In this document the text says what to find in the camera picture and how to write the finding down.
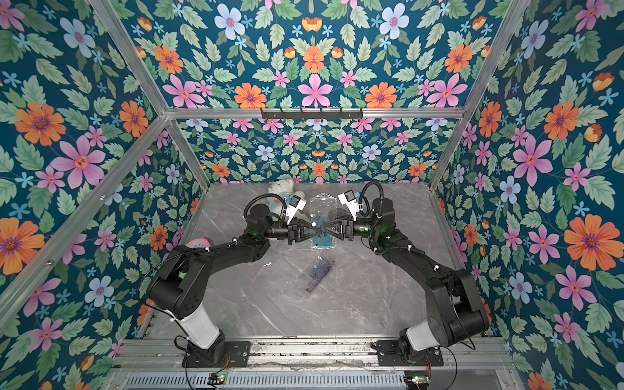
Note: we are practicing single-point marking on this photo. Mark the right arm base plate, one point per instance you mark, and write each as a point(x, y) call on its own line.
point(395, 353)

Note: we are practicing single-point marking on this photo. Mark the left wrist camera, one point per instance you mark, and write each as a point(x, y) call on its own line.
point(294, 205)

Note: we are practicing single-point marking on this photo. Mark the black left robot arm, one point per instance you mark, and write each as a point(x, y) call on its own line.
point(179, 285)

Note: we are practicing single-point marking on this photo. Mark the clear ruler set bag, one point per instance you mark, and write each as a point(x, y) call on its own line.
point(317, 272)

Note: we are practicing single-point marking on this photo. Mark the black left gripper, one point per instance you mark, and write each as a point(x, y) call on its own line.
point(292, 232)

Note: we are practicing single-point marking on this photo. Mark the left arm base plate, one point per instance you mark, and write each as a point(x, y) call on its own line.
point(231, 354)

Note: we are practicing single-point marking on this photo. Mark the teal ruler set bag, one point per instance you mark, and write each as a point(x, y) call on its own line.
point(324, 209)

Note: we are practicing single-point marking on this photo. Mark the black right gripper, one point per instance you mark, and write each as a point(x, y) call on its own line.
point(348, 229)

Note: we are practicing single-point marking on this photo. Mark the black hook rail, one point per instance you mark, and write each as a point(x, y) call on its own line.
point(310, 114)

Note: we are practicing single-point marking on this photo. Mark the white vent grille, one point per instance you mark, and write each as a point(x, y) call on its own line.
point(270, 380)

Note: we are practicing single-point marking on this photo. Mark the pink alarm clock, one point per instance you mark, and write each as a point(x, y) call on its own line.
point(200, 243)

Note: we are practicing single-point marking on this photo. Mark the white teddy bear blue shirt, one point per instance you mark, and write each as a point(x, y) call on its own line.
point(285, 189)

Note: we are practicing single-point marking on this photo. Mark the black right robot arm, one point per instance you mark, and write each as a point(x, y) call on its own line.
point(454, 310)

